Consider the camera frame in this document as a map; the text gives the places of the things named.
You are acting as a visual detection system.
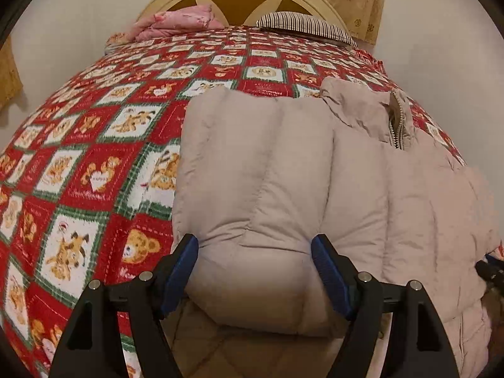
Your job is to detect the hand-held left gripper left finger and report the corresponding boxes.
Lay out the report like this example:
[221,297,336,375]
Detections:
[49,233,199,378]

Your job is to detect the beige floral window curtain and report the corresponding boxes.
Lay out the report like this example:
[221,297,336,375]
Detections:
[276,0,388,46]

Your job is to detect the gold floral side curtain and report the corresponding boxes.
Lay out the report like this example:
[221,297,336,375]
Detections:
[0,35,24,111]

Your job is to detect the cream and gold headboard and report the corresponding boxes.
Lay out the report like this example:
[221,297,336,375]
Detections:
[136,0,347,34]

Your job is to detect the pink quilt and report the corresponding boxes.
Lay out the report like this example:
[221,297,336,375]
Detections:
[104,3,225,46]

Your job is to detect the red bear-print blanket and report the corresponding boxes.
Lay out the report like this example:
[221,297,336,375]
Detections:
[0,24,469,378]

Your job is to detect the striped pillow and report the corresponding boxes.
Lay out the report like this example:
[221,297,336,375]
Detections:
[256,11,358,48]

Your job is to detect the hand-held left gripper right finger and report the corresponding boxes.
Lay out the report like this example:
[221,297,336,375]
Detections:
[310,233,461,378]

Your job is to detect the beige puffer jacket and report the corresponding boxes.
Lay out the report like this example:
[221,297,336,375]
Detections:
[170,77,502,378]

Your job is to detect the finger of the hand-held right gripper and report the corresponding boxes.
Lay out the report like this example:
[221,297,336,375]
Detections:
[474,253,504,285]

